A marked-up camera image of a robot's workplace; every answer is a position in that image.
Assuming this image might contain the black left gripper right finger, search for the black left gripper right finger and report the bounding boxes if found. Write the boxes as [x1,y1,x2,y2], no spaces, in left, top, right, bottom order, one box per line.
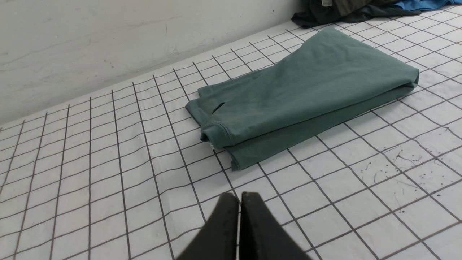
[239,191,311,260]

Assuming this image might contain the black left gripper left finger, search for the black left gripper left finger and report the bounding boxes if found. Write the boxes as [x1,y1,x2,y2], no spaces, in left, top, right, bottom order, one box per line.
[177,193,238,260]

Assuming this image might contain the green long-sleeved shirt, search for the green long-sleeved shirt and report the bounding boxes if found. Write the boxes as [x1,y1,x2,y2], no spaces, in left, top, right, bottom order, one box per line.
[186,28,419,171]

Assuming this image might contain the blue shirt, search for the blue shirt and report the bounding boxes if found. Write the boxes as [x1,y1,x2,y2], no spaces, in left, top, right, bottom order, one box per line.
[393,0,462,12]

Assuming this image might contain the white grid tablecloth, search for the white grid tablecloth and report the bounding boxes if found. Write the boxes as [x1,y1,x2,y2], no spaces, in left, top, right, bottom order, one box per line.
[0,5,462,260]

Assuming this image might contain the dark navy garment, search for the dark navy garment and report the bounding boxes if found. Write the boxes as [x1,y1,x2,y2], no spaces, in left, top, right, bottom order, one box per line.
[291,0,422,28]

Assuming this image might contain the dark olive garment pile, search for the dark olive garment pile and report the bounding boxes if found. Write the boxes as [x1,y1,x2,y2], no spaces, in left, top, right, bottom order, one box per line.
[333,0,400,17]

